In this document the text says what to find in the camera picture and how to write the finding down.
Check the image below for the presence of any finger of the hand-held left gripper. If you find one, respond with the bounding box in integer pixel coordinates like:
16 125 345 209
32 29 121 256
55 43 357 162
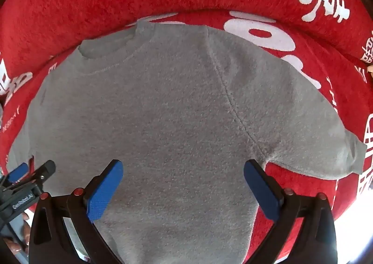
0 163 30 192
16 160 56 194

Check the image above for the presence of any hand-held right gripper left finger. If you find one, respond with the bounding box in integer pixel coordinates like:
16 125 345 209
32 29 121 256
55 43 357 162
28 159 124 264

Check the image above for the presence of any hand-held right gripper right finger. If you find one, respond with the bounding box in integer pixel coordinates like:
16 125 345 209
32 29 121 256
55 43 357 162
243 160 338 264

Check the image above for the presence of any grey sweater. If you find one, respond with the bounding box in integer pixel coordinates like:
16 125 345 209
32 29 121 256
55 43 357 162
6 19 367 264

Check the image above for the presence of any person's left hand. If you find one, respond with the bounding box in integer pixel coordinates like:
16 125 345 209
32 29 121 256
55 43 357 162
3 212 31 255

